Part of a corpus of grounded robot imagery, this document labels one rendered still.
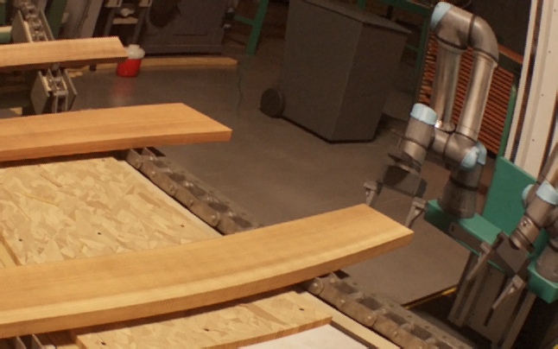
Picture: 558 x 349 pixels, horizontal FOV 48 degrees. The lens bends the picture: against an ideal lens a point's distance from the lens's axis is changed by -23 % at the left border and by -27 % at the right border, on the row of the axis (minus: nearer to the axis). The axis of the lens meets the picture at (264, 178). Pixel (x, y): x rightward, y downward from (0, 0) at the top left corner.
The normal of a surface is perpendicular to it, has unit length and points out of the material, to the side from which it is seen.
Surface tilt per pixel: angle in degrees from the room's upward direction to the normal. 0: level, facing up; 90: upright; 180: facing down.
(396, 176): 67
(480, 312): 90
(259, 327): 0
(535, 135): 90
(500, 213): 90
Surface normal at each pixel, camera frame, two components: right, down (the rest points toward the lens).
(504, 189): -0.76, 0.04
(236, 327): 0.23, -0.92
